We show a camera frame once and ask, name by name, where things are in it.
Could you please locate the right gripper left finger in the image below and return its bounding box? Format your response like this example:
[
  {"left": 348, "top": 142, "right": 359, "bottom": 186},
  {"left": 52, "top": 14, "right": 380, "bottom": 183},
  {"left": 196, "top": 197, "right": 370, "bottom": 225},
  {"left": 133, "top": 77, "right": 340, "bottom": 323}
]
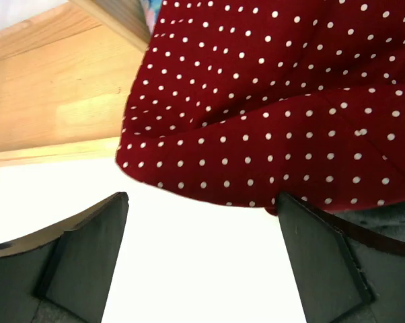
[{"left": 0, "top": 192, "right": 128, "bottom": 322}]

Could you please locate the wooden clothes rack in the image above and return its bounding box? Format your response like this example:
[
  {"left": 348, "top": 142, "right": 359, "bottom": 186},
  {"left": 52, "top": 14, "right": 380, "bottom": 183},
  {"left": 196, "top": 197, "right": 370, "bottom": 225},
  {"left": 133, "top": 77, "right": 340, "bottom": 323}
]
[{"left": 0, "top": 1, "right": 150, "bottom": 167}]

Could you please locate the blue floral skirt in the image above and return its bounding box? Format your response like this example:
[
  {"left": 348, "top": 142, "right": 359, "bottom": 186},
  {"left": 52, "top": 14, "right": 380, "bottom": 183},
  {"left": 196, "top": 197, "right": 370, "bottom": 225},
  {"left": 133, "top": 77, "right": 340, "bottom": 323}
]
[{"left": 140, "top": 0, "right": 163, "bottom": 34}]

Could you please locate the red dotted skirt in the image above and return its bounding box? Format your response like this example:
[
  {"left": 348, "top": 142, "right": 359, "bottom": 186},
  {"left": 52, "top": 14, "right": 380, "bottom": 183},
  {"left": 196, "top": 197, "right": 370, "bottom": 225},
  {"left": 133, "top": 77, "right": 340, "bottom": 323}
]
[{"left": 116, "top": 1, "right": 405, "bottom": 212}]

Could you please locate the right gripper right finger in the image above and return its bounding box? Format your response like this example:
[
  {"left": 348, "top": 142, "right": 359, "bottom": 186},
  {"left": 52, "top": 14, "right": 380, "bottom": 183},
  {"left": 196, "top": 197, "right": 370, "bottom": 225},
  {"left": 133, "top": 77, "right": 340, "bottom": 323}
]
[{"left": 278, "top": 193, "right": 405, "bottom": 322}]

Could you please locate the dark grey dotted skirt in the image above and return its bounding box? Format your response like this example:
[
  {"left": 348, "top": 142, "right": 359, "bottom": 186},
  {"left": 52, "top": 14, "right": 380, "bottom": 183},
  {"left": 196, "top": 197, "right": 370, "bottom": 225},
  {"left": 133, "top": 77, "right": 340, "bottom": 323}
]
[{"left": 335, "top": 201, "right": 405, "bottom": 242}]

